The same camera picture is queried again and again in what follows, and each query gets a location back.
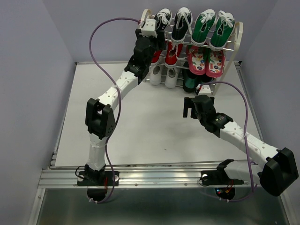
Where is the red canvas sneaker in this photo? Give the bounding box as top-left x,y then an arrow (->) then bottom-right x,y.
151,50 -> 163,66
165,42 -> 183,68

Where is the black canvas sneaker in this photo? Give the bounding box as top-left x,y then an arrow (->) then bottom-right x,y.
154,8 -> 172,33
171,7 -> 193,44

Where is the white sneaker with grey mesh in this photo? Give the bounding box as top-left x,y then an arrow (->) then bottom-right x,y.
165,67 -> 180,89

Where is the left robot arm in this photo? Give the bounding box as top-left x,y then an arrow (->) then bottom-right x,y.
80,29 -> 165,186

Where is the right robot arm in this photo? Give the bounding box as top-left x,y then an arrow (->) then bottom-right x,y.
183,95 -> 299,196

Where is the cream shoe rack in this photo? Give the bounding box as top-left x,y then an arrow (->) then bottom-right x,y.
144,12 -> 243,95

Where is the left pink patterned slipper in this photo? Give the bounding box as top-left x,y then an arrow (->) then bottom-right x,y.
186,45 -> 207,75

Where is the pink patterned slipper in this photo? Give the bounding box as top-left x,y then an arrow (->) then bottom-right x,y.
186,45 -> 207,75
205,49 -> 225,78

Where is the right pink patterned slipper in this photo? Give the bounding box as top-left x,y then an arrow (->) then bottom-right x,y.
205,49 -> 225,78

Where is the left green canvas sneaker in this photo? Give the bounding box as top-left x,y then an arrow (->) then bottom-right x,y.
191,9 -> 217,46

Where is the green canvas sneaker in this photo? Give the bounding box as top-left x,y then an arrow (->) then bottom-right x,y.
191,9 -> 217,46
209,10 -> 235,51

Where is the right green canvas sneaker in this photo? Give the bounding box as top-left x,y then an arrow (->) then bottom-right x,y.
209,10 -> 235,51

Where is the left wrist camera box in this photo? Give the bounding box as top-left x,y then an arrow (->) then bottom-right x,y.
140,19 -> 157,38

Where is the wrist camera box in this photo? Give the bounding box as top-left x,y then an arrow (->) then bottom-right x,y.
195,84 -> 211,96
140,19 -> 157,38

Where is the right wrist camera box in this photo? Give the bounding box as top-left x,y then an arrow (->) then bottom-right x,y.
195,84 -> 211,96

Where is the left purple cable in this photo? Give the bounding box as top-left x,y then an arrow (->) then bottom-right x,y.
87,17 -> 143,204

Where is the aluminium mounting rail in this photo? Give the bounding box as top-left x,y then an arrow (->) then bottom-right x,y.
37,164 -> 287,190

